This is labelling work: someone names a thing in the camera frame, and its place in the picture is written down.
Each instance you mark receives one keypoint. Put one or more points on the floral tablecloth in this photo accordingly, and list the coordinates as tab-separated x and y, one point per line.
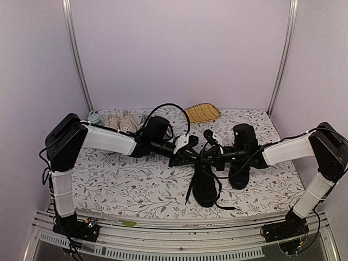
146	187

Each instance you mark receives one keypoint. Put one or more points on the grey sneaker left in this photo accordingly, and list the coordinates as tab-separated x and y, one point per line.
143	119

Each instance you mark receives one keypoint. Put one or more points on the beige sneaker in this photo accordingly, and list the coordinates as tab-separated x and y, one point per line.
113	122
128	123

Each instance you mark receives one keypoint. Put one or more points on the pale green small jar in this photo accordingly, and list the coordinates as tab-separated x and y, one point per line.
95	118

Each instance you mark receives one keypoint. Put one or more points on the woven bamboo tray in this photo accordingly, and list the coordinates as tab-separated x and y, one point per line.
201	113

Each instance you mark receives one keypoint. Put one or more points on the aluminium frame post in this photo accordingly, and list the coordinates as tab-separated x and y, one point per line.
67	11
289	34

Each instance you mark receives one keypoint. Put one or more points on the aluminium front rail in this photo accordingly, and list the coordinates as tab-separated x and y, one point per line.
229	238

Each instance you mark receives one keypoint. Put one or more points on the green tape piece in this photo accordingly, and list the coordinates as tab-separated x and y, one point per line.
127	223

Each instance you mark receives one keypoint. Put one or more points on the beige sneaker left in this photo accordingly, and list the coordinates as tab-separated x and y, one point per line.
113	122

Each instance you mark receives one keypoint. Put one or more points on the beige sneaker right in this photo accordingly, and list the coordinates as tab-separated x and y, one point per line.
128	123

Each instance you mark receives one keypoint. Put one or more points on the black front canvas sneaker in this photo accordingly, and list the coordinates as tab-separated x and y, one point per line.
203	188

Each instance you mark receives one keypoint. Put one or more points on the aluminium frame post right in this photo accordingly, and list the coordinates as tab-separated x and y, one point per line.
289	34

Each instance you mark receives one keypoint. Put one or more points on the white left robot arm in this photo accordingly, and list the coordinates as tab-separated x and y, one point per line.
71	135

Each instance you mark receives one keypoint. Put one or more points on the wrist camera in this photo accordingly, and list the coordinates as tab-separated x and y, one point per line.
185	141
213	139

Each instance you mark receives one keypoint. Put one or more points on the black canvas sneaker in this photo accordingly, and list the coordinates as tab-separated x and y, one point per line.
237	177
203	188

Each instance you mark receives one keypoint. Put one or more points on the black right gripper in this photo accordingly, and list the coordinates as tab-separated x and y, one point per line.
215	152

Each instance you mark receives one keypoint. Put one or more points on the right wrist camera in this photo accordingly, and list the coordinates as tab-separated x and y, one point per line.
213	139

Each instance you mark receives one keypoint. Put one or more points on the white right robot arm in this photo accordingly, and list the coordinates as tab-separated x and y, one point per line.
327	146

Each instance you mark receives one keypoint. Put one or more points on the aluminium frame post left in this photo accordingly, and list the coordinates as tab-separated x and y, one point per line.
67	11

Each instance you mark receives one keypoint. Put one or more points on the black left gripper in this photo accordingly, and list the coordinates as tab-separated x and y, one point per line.
182	156

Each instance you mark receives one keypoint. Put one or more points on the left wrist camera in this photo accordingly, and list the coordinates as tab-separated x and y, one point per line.
185	141

